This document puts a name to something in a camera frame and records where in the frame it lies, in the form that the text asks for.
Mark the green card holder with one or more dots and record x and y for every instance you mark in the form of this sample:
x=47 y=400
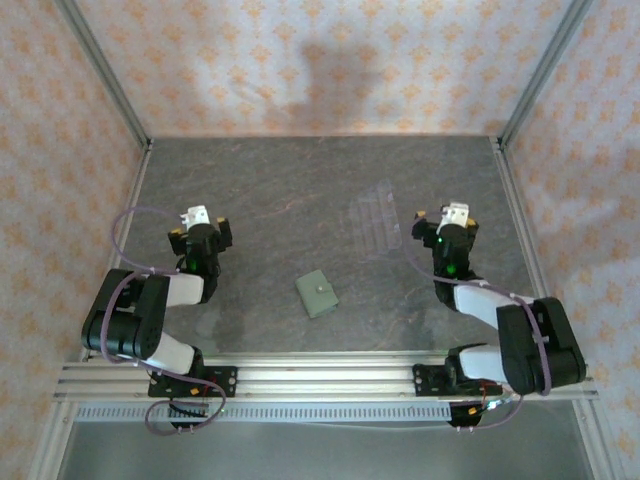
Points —
x=317 y=295

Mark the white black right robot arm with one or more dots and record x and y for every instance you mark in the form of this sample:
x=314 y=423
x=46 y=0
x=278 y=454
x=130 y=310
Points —
x=540 y=345

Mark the clear acrylic card stand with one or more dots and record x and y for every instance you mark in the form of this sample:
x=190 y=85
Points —
x=375 y=225

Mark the small controller board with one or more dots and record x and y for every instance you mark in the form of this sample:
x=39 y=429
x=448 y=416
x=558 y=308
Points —
x=492 y=405

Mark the grey metal panel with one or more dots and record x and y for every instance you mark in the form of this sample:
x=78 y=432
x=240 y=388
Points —
x=325 y=455

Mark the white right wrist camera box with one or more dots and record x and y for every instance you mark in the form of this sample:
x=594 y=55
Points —
x=456 y=214

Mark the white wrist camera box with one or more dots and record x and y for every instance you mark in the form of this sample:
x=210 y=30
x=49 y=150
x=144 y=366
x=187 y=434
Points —
x=196 y=216
x=456 y=214

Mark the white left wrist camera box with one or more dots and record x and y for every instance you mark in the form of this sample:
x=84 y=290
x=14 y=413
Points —
x=196 y=216

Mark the aluminium table side rail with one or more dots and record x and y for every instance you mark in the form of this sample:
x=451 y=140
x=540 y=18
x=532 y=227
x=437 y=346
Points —
x=126 y=235
x=524 y=235

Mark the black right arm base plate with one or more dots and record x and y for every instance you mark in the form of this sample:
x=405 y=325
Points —
x=425 y=382

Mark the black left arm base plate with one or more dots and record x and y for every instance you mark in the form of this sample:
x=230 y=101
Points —
x=225 y=382

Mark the black round mount plate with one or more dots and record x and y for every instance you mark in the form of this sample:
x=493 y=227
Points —
x=460 y=420

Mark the aluminium frame cross beam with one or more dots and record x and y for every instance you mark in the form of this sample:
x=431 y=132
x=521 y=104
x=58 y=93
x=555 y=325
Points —
x=325 y=375

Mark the aluminium frame post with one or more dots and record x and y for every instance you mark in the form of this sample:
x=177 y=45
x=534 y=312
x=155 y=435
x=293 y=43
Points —
x=105 y=75
x=545 y=65

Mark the aluminium frame leg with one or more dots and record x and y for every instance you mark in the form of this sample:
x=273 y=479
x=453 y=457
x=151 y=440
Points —
x=595 y=445
x=52 y=445

